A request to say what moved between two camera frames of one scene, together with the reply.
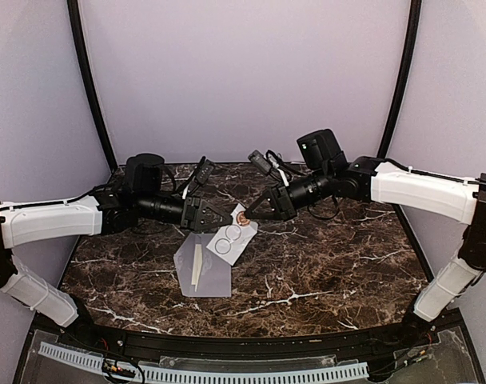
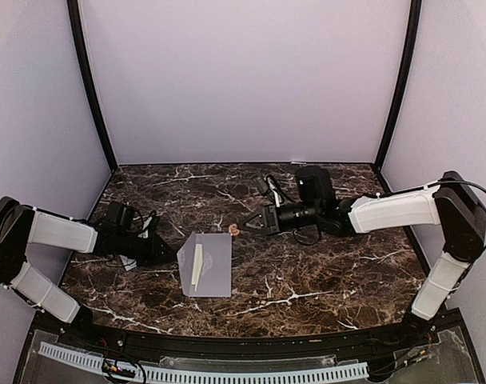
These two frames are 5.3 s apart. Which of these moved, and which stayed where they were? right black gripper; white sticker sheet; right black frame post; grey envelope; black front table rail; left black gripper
Moved: right black gripper; left black gripper; white sticker sheet
Stayed: right black frame post; grey envelope; black front table rail
